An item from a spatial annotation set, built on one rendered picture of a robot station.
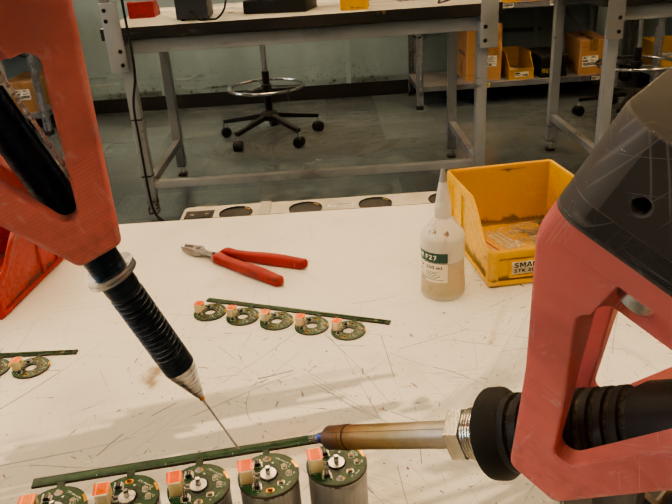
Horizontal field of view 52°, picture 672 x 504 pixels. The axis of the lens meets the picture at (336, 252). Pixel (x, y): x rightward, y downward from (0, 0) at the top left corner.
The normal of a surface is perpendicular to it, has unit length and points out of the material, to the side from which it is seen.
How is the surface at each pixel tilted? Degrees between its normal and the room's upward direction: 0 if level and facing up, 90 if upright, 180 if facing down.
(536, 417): 98
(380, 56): 90
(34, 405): 0
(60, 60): 110
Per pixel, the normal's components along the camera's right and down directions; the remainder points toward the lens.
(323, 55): 0.03, 0.42
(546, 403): -0.63, 0.49
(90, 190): 0.43, 0.51
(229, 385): -0.06, -0.91
